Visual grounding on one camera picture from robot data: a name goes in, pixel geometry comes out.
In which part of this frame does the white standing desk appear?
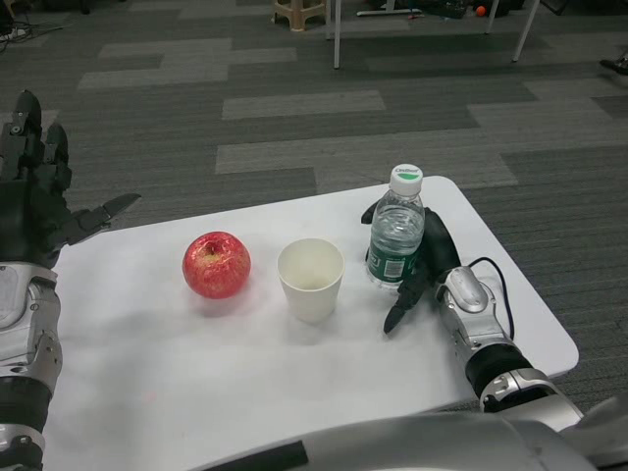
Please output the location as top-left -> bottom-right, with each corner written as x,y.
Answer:
356,0 -> 423,16

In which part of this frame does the clear water bottle green label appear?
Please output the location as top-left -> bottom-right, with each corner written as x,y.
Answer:
365,163 -> 426,290

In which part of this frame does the white paper cup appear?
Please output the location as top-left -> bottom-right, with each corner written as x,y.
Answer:
277,237 -> 345,324

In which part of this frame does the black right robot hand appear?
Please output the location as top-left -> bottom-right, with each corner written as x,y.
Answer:
360,204 -> 463,336

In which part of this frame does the silver robot chest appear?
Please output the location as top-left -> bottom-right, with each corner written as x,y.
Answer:
205,394 -> 628,471

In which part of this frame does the beige plastic stool dark seat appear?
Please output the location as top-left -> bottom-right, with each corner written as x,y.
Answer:
272,0 -> 329,33

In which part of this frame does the red apple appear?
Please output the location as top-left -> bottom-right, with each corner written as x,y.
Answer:
182,232 -> 252,299

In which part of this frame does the white table with thin legs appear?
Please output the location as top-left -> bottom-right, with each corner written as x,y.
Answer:
326,0 -> 541,70

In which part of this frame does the pile of black cables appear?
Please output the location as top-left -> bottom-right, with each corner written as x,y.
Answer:
406,0 -> 472,21

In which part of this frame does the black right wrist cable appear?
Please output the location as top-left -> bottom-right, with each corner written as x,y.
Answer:
465,257 -> 516,340

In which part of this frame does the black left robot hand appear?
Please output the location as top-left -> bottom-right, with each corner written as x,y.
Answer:
0,89 -> 142,270

